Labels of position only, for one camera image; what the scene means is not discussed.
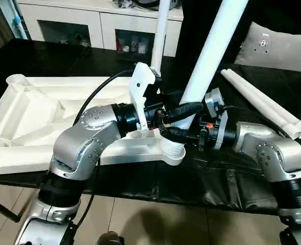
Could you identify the white plastic table leg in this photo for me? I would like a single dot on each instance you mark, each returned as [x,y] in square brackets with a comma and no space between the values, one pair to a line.
[159,35]
[217,46]
[257,97]
[273,97]

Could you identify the white plastic table top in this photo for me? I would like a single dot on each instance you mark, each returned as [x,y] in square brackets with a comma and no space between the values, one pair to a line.
[28,117]

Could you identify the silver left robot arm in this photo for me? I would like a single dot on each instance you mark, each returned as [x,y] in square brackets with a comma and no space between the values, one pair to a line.
[79,148]

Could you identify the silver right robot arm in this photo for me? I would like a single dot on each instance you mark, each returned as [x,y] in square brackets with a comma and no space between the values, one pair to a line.
[268,153]

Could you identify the black work mat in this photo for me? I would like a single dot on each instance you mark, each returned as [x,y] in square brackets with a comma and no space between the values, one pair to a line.
[201,189]

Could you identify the black cabinet with gold label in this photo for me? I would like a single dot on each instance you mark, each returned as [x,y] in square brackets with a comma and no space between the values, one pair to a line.
[196,25]

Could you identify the dark grey helmet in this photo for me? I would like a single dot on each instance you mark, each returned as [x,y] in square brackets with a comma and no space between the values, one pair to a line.
[148,3]

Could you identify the dark clutter pile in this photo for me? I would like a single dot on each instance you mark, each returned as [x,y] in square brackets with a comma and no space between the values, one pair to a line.
[126,4]

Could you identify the white cabinet with glass doors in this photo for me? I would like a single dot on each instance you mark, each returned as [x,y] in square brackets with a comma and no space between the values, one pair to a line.
[79,20]

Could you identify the light blue pole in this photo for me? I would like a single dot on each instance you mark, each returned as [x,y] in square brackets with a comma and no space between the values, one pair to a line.
[18,20]

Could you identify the black stand foot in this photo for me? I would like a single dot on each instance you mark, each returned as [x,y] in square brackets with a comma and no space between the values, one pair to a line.
[3,208]

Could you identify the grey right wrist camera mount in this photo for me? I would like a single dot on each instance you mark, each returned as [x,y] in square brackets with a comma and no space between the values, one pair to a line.
[216,112]

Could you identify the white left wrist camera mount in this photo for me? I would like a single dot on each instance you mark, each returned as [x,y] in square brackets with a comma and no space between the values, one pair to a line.
[141,92]

